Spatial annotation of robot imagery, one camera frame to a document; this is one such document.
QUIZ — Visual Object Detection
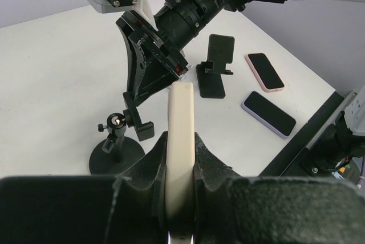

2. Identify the lilac case phone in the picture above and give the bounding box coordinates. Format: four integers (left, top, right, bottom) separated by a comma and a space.
241, 91, 297, 139

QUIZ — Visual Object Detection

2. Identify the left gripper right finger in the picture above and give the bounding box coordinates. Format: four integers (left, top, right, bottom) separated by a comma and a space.
194, 135, 364, 243

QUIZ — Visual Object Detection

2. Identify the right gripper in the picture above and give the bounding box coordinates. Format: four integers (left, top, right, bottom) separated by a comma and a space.
116, 11, 188, 104

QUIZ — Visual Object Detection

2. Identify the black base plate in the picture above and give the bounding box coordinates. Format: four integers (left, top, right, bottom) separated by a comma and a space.
261, 91, 364, 177

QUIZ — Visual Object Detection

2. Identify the pink case phone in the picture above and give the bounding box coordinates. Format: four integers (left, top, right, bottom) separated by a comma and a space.
246, 53, 285, 93

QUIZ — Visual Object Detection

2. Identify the cream case phone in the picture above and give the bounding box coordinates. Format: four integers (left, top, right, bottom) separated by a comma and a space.
165, 82, 195, 243

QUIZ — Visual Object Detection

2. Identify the black folding phone stand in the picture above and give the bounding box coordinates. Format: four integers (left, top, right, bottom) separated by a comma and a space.
196, 34, 235, 99

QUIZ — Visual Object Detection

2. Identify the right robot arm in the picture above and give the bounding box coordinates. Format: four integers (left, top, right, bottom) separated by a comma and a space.
116, 0, 364, 105

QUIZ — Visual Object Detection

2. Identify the black clamp phone stand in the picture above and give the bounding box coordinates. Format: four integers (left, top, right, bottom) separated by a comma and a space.
88, 92, 155, 175

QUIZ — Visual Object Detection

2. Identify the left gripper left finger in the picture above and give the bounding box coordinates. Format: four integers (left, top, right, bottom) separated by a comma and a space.
1, 133, 168, 243

